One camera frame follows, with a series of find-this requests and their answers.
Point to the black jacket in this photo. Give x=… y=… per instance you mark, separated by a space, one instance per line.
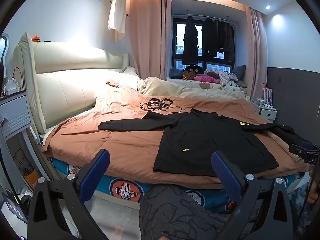
x=212 y=142

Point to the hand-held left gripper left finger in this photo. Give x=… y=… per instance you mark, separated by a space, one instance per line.
x=96 y=172

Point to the person's right hand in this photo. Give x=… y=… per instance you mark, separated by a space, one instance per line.
x=313 y=197

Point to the person's right leg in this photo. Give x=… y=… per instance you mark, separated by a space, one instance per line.
x=298 y=205

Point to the brown plush toy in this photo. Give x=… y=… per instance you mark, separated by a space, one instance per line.
x=191 y=72

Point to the grey nightstand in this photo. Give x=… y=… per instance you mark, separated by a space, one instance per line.
x=15 y=115

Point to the wide pink curtain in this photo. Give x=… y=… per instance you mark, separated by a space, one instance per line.
x=147 y=37

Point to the pink plush toy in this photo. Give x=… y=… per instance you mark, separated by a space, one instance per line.
x=206 y=79

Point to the black cloth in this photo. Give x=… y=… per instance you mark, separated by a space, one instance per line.
x=285 y=132

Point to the black hanging coat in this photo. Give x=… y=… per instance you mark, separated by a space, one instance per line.
x=190 y=40

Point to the striped gift bag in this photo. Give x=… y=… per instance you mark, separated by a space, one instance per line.
x=267 y=95

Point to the cream fleece blanket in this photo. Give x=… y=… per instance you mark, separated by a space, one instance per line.
x=282 y=147

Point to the small white cabinet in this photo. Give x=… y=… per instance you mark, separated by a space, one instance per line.
x=268 y=113

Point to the orange-brown blanket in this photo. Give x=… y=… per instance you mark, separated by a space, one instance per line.
x=112 y=140

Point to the white charger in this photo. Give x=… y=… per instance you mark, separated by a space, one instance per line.
x=11 y=85

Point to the white pillow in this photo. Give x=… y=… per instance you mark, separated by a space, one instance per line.
x=130 y=77

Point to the white hanging shirt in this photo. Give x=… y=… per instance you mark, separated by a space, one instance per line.
x=117 y=12

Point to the person's leg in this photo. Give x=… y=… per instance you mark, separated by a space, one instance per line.
x=298 y=205
x=180 y=215

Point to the narrow pink curtain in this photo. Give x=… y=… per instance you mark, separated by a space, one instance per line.
x=257 y=55

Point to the person's left leg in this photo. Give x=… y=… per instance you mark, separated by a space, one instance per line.
x=180 y=215

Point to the pile of patterned clothes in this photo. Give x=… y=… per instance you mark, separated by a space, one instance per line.
x=228 y=77

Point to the blue printed bedsheet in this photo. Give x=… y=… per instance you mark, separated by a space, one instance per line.
x=125 y=190

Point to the dark hanging clothes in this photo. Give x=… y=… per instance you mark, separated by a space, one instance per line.
x=217 y=37

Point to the cream padded headboard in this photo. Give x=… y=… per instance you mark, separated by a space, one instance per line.
x=65 y=85

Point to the cream duvet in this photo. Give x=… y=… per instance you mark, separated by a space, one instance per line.
x=175 y=87

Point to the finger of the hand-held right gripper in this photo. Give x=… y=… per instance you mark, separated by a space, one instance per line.
x=303 y=147

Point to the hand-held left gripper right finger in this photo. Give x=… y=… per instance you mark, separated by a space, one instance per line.
x=223 y=172

